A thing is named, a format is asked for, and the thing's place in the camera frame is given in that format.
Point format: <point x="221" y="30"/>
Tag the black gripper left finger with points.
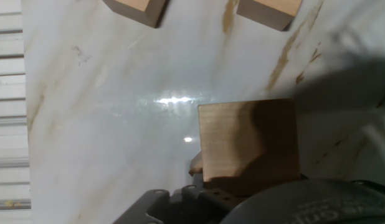
<point x="180" y="207"/>

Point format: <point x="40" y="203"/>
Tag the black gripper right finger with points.
<point x="303" y="176"/>

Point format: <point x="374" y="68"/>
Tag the white marble pattern mat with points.
<point x="117" y="124"/>

